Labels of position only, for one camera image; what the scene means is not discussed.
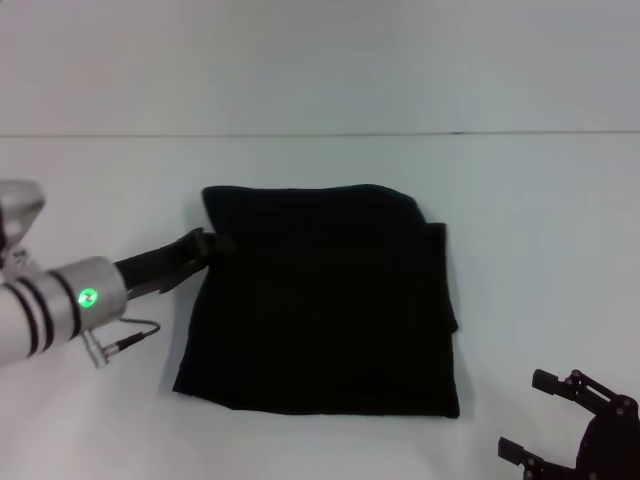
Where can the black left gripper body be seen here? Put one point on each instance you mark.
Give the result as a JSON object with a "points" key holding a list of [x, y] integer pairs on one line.
{"points": [[155, 267]]}

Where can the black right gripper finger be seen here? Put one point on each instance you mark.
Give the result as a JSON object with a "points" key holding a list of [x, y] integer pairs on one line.
{"points": [[570, 387], [530, 457]]}

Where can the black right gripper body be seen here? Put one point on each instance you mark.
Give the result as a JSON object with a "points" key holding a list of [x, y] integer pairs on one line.
{"points": [[612, 440]]}

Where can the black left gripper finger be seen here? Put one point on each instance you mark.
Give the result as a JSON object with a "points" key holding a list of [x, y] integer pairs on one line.
{"points": [[215, 242]]}

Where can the black t-shirt with FREE print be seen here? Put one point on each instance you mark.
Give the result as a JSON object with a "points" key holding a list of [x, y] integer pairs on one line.
{"points": [[325, 300]]}

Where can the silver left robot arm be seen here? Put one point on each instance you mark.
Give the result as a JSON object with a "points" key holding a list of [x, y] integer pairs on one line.
{"points": [[45, 310]]}

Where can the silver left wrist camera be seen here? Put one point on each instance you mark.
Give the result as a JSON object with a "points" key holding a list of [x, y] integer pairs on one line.
{"points": [[20, 215]]}

